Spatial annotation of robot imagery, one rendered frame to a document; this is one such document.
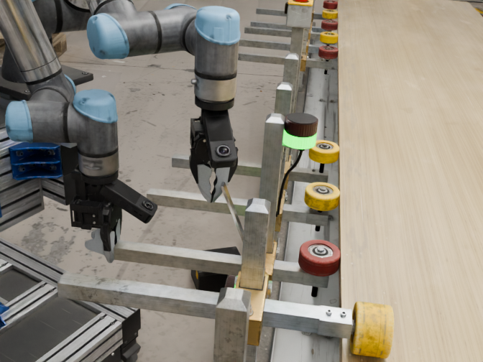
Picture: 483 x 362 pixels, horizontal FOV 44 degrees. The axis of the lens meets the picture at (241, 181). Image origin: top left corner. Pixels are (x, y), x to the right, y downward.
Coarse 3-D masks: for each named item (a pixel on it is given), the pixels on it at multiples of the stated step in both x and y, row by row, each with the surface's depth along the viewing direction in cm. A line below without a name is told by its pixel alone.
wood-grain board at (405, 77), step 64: (384, 0) 352; (448, 0) 364; (384, 64) 234; (448, 64) 239; (384, 128) 175; (448, 128) 178; (384, 192) 140; (448, 192) 142; (384, 256) 117; (448, 256) 118; (448, 320) 101
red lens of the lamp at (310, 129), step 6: (288, 114) 110; (288, 120) 108; (288, 126) 107; (294, 126) 106; (300, 126) 106; (306, 126) 106; (312, 126) 107; (288, 132) 108; (294, 132) 107; (300, 132) 107; (306, 132) 107; (312, 132) 107
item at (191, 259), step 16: (128, 256) 122; (144, 256) 121; (160, 256) 120; (176, 256) 120; (192, 256) 120; (208, 256) 120; (224, 256) 120; (240, 256) 121; (224, 272) 120; (288, 272) 118; (304, 272) 117
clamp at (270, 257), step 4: (276, 244) 124; (272, 248) 122; (276, 248) 123; (272, 252) 121; (276, 252) 125; (268, 256) 120; (272, 256) 120; (268, 260) 118; (272, 260) 119; (268, 264) 117; (272, 264) 117; (268, 268) 116; (272, 268) 116; (268, 272) 115; (272, 272) 117; (268, 292) 116
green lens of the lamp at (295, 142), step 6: (288, 138) 108; (294, 138) 107; (300, 138) 107; (306, 138) 107; (312, 138) 108; (288, 144) 109; (294, 144) 108; (300, 144) 108; (306, 144) 108; (312, 144) 109
